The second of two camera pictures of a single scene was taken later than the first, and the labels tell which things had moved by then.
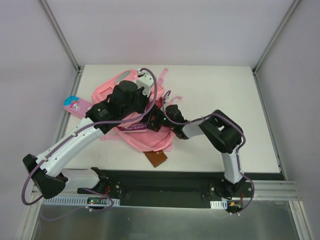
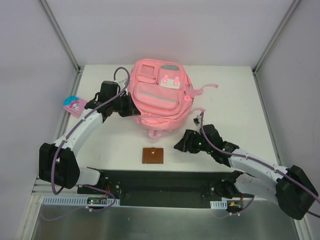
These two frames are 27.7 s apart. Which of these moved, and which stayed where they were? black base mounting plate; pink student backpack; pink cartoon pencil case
Moved: pink student backpack
Stayed: pink cartoon pencil case; black base mounting plate
